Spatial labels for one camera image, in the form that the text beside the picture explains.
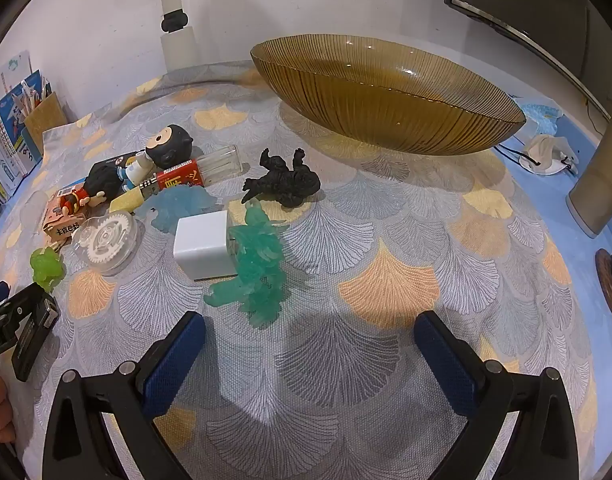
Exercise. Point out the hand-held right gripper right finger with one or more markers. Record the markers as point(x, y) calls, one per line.
point(446, 365)

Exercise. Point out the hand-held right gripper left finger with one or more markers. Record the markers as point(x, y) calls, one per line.
point(178, 360)

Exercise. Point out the teal translucent figurine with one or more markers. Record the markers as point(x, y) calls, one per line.
point(258, 270)

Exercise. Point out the blue translucent figurine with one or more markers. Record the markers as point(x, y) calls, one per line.
point(178, 205)

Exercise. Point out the black-haired doll blue outfit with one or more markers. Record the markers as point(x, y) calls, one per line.
point(168, 145)

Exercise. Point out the green translucent figurine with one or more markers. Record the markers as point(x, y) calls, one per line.
point(48, 267)

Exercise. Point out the pink cardboard packet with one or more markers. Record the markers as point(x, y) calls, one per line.
point(55, 225)

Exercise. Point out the white cube charger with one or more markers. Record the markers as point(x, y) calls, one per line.
point(200, 245)

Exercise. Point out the clear round gear case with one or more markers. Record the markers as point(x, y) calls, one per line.
point(105, 242)

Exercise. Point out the fan-patterned tablecloth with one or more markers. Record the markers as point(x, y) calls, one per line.
point(386, 240)

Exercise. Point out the black-haired doll red outfit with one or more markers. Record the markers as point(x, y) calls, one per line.
point(103, 180)

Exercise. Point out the brown pencil holder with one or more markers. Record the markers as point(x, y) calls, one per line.
point(45, 120)

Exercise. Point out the round dark coaster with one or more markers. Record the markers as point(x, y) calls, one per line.
point(611, 285)

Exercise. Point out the clear plastic tube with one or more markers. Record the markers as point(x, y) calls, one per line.
point(218, 162)

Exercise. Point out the bunch of pens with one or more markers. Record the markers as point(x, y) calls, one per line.
point(35, 92)

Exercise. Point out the black figurine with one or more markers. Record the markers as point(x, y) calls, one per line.
point(291, 182)

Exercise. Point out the clear document folder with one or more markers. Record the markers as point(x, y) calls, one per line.
point(15, 62)

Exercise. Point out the white face mask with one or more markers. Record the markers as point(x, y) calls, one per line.
point(541, 152)

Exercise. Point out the brown cylinder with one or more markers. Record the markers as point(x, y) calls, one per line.
point(601, 185)

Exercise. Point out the amber ribbed glass bowl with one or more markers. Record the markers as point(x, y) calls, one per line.
point(386, 105)

